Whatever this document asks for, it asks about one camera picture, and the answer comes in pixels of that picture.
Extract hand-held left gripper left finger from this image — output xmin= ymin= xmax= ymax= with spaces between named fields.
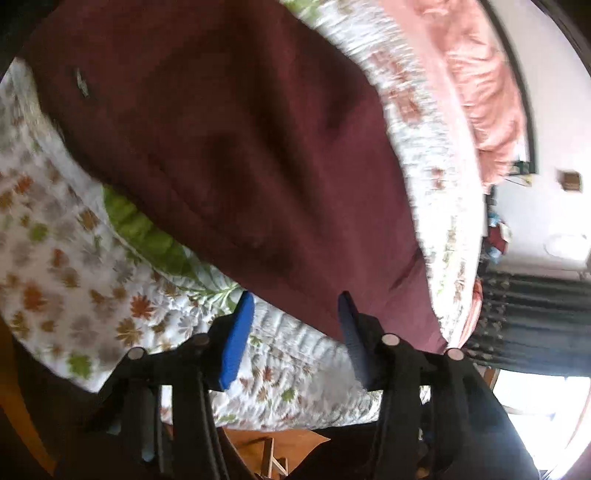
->
xmin=55 ymin=291 xmax=256 ymax=480

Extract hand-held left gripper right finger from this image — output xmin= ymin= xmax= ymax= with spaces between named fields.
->
xmin=337 ymin=291 xmax=541 ymax=480

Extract maroon pants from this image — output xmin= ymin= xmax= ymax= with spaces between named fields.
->
xmin=21 ymin=0 xmax=448 ymax=354

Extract dark patterned curtain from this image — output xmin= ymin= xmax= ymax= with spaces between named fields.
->
xmin=471 ymin=271 xmax=591 ymax=376

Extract bright window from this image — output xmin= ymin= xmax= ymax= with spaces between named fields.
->
xmin=489 ymin=369 xmax=591 ymax=467

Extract floral quilted bedspread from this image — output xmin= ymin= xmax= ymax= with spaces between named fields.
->
xmin=0 ymin=0 xmax=485 ymax=432

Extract dark wooden headboard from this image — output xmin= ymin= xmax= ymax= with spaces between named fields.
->
xmin=480 ymin=0 xmax=541 ymax=175

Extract pink crumpled duvet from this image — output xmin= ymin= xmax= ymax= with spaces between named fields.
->
xmin=416 ymin=0 xmax=532 ymax=185

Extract pink bed sheet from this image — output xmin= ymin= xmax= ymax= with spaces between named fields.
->
xmin=376 ymin=0 xmax=483 ymax=153

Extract wooden stool frame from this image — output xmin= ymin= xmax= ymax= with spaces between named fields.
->
xmin=249 ymin=436 xmax=290 ymax=480

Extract white round wall fixture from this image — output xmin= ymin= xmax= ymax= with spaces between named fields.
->
xmin=545 ymin=233 xmax=588 ymax=258

